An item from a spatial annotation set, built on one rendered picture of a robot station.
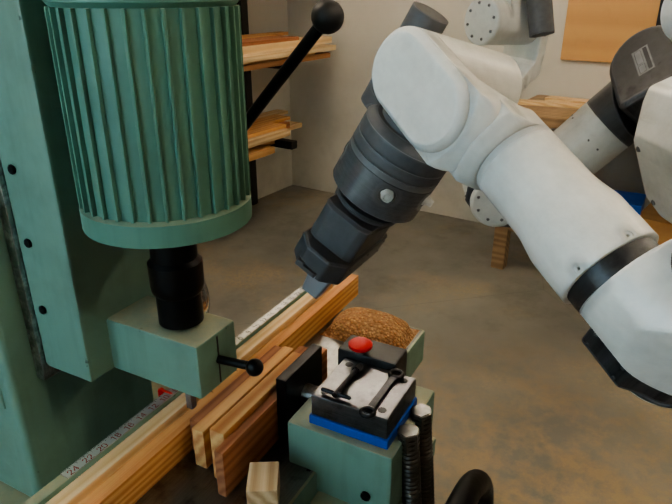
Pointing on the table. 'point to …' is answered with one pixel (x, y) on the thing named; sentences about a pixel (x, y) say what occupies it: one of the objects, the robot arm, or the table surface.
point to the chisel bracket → (171, 348)
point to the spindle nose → (177, 286)
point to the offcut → (263, 483)
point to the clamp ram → (297, 385)
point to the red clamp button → (360, 344)
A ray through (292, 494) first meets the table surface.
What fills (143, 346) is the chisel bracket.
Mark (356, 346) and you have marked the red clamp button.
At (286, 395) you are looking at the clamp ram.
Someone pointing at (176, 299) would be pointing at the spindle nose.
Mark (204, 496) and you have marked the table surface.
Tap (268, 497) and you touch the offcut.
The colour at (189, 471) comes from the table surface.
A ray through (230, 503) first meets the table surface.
